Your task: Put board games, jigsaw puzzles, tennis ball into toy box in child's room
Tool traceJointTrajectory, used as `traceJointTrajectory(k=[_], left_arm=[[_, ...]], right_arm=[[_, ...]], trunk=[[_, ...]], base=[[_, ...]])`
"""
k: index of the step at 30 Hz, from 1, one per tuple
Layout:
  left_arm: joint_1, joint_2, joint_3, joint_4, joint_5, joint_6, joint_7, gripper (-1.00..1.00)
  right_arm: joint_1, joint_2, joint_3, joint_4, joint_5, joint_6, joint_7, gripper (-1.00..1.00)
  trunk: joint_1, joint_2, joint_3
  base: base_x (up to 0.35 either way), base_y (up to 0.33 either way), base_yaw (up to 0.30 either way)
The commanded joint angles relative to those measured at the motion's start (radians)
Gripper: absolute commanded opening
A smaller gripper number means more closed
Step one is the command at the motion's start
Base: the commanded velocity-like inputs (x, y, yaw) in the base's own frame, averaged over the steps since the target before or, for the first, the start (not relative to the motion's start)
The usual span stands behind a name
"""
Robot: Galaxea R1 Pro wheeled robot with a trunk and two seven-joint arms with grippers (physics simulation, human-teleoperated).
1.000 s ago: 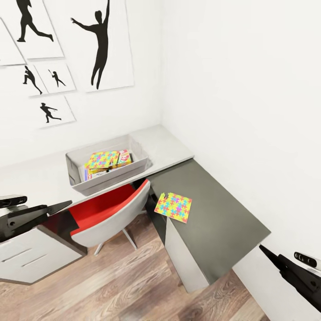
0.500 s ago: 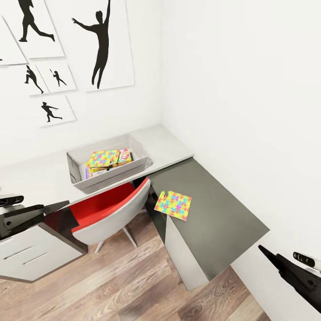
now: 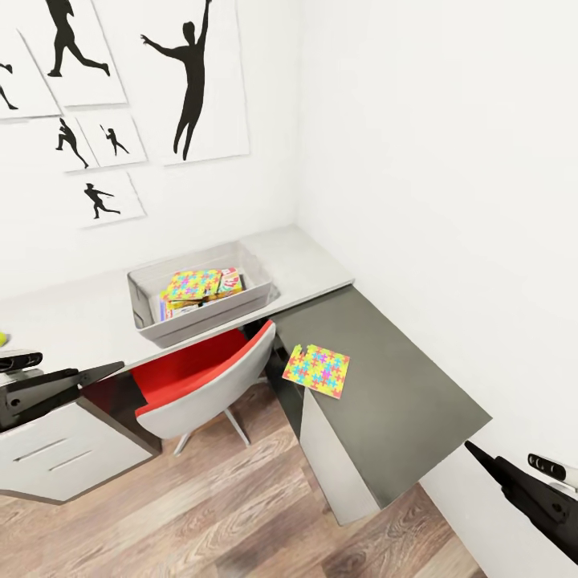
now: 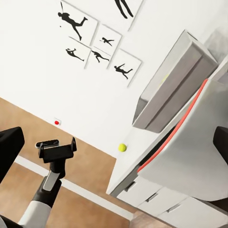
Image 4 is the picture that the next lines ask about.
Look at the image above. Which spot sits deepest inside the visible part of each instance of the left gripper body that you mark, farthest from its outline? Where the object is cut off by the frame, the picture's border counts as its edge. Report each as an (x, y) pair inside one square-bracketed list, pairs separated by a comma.
[(58, 163)]

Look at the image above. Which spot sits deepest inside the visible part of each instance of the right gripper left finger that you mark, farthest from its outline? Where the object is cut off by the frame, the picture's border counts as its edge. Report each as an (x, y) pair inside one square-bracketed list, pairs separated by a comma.
[(11, 142)]

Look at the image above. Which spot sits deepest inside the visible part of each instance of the tennis ball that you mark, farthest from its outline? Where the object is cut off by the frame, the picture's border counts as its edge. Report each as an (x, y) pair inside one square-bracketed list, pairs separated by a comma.
[(122, 147)]

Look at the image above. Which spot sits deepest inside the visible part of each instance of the toy box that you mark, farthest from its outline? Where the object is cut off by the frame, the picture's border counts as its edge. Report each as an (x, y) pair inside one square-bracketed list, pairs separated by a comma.
[(183, 71)]

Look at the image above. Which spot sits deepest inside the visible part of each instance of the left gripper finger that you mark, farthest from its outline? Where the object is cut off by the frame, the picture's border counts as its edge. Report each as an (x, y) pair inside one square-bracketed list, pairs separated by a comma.
[(41, 153), (72, 145)]

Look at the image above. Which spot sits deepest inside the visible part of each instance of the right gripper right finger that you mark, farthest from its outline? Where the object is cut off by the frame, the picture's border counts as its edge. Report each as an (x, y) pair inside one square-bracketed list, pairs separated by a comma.
[(220, 141)]

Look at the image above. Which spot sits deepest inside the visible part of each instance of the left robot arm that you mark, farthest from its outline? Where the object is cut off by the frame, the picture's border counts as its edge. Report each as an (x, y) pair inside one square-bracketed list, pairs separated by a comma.
[(40, 207)]

